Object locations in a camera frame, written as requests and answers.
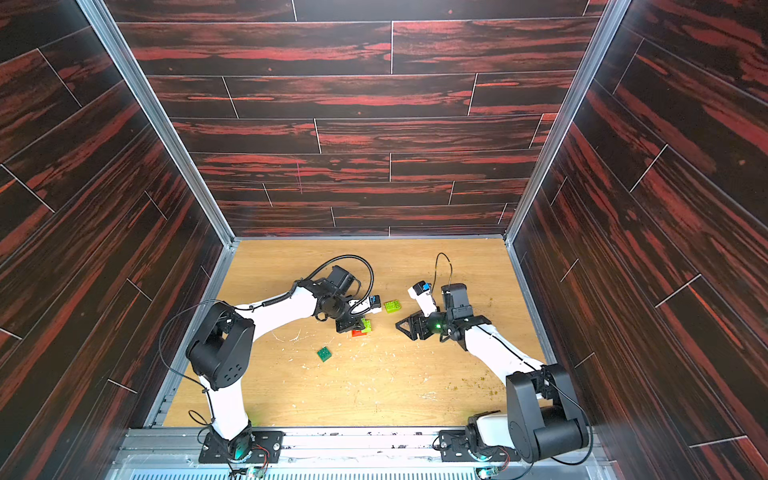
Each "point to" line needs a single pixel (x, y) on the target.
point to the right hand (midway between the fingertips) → (412, 318)
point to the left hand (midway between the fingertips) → (363, 320)
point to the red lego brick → (357, 333)
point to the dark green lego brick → (324, 354)
